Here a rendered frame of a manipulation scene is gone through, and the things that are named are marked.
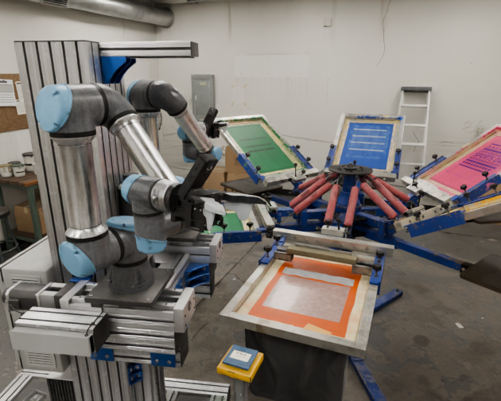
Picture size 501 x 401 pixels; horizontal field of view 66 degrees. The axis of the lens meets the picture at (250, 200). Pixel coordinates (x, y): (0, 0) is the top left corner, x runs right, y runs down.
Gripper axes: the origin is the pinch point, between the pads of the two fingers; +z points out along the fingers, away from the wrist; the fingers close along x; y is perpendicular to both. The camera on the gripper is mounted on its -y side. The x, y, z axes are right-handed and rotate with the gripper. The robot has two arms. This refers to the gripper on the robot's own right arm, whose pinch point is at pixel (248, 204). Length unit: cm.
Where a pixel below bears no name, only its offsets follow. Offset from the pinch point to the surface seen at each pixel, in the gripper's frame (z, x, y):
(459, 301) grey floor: 31, -313, 126
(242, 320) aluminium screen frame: -35, -56, 62
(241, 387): -23, -41, 78
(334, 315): -7, -85, 61
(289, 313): -23, -76, 62
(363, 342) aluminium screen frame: 10, -70, 60
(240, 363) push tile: -23, -38, 66
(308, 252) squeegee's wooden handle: -33, -113, 47
